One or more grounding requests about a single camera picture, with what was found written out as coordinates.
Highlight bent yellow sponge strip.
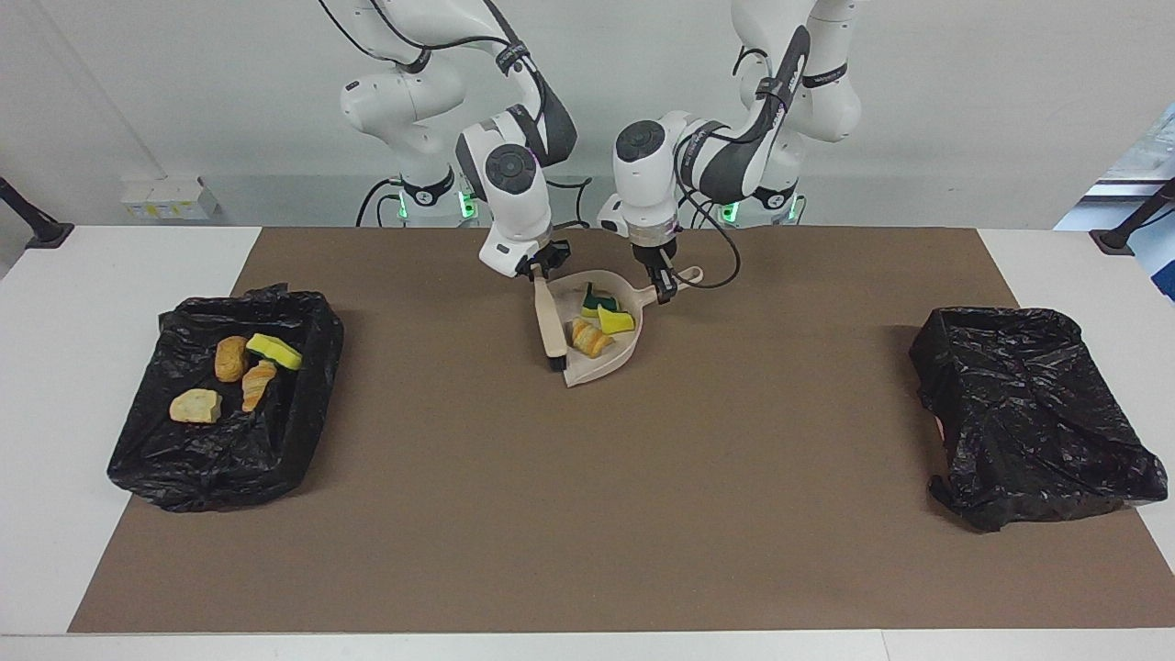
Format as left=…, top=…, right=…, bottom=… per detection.
left=581, top=283, right=637, bottom=335

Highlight beige hand brush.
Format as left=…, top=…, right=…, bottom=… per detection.
left=532, top=274, right=568, bottom=372

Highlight striped croissant toy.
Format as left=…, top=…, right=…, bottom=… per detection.
left=571, top=318, right=616, bottom=359

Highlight beige plastic dustpan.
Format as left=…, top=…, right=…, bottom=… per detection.
left=557, top=266, right=705, bottom=388

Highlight small yellow sponge piece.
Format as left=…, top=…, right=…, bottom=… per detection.
left=245, top=332, right=304, bottom=371

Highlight pale cracker piece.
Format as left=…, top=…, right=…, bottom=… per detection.
left=169, top=387, right=224, bottom=425
left=241, top=359, right=280, bottom=413

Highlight brown nugget toy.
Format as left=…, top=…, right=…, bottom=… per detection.
left=214, top=336, right=252, bottom=384

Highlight black trash bag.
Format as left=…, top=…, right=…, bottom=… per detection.
left=909, top=306, right=1169, bottom=532
left=106, top=284, right=346, bottom=513

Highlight brown paper table mat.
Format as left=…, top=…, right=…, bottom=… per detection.
left=69, top=227, right=1175, bottom=634

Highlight white cardboard boxes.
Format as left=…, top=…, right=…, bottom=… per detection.
left=120, top=176, right=220, bottom=222

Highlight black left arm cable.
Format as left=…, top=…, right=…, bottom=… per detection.
left=673, top=46, right=743, bottom=290

